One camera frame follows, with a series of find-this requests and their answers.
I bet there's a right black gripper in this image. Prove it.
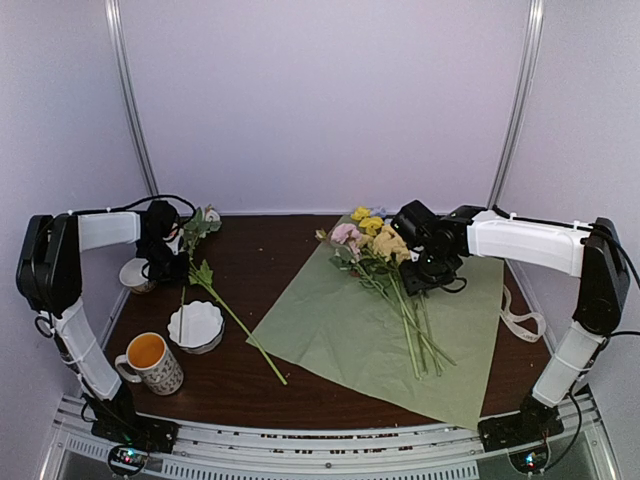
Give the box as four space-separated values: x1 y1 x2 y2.
399 246 457 297

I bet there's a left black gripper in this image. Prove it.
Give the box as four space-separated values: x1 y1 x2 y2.
136 239 190 288

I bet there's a peach blossom stem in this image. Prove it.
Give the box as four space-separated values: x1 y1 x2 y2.
188 260 288 386

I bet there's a cream yellow rose spray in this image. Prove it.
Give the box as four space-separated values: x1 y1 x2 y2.
361 225 428 380

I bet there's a pink rose stem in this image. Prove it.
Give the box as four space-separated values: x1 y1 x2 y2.
177 204 223 346
316 222 456 379

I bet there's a blue flower stem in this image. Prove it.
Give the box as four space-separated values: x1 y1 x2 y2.
371 206 390 218

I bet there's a pink and green wrapping paper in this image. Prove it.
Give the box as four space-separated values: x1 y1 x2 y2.
253 243 504 429

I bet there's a yellow flower stem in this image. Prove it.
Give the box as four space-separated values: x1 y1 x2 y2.
350 207 446 376

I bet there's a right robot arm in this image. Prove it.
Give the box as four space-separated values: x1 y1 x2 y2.
390 200 639 442

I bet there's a small white patterned teacup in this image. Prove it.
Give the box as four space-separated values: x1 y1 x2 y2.
119 258 157 295

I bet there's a white scalloped bowl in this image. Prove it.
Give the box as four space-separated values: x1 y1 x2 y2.
167 301 225 355

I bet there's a white printed ribbon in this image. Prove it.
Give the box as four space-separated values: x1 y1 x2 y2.
500 285 547 343

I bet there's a patterned mug with orange inside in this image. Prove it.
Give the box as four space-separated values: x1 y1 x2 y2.
114 332 184 396

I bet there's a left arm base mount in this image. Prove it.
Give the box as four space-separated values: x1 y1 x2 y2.
91 416 179 478

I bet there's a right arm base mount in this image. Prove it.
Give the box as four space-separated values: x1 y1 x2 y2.
478 413 564 475

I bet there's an aluminium front rail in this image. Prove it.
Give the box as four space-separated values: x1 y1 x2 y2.
47 389 609 480

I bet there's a left aluminium frame post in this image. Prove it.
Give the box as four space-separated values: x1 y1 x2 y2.
104 0 159 195

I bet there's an aluminium frame post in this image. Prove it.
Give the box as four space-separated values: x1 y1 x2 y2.
104 0 159 195
487 0 545 208

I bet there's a right aluminium frame post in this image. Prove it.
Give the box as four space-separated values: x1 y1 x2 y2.
487 0 545 208

